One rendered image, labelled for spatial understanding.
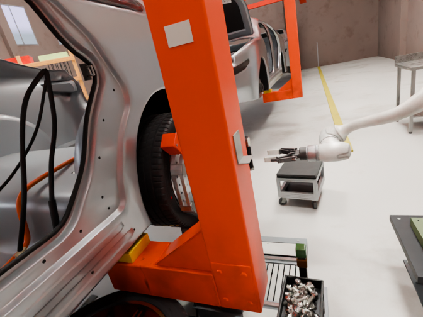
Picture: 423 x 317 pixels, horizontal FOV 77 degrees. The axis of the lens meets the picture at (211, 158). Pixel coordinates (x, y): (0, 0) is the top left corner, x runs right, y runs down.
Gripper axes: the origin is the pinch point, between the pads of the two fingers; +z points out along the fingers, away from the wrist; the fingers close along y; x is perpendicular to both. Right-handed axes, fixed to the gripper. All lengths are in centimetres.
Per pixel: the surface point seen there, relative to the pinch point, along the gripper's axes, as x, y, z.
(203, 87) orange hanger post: 50, -76, 0
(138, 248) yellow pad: -11, -69, 48
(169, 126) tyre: 31, -30, 41
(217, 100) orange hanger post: 47, -76, -3
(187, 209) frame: -8, -44, 35
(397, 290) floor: -83, -8, -62
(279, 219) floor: -83, 57, 10
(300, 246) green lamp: -17, -55, -18
